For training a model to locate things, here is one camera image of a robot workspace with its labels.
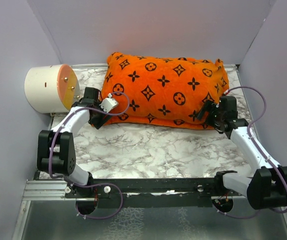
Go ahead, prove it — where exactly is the orange patterned pillowcase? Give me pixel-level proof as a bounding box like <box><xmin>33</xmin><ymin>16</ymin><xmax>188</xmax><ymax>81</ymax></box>
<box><xmin>101</xmin><ymin>52</ymin><xmax>229</xmax><ymax>130</ymax></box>

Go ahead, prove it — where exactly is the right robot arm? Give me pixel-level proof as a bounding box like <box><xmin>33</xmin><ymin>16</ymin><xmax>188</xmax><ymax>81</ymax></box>
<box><xmin>197</xmin><ymin>96</ymin><xmax>287</xmax><ymax>210</ymax></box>

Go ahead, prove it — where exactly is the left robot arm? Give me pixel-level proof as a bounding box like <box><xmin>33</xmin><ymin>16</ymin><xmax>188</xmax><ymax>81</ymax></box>
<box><xmin>37</xmin><ymin>87</ymin><xmax>118</xmax><ymax>198</ymax></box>

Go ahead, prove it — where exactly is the white cylinder with pegs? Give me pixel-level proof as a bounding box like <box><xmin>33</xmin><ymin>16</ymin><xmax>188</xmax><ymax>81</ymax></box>
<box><xmin>24</xmin><ymin>64</ymin><xmax>81</xmax><ymax>114</ymax></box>

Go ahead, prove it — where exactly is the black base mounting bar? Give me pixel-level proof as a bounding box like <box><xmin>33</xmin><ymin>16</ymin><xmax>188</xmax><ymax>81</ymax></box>
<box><xmin>65</xmin><ymin>178</ymin><xmax>239</xmax><ymax>209</ymax></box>

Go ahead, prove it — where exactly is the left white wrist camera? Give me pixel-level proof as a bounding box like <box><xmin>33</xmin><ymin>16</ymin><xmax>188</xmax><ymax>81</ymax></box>
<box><xmin>99</xmin><ymin>93</ymin><xmax>119</xmax><ymax>113</ymax></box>

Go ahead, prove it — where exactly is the aluminium rail frame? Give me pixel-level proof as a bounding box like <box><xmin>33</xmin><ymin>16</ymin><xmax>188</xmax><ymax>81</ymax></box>
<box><xmin>23</xmin><ymin>178</ymin><xmax>242</xmax><ymax>201</ymax></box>

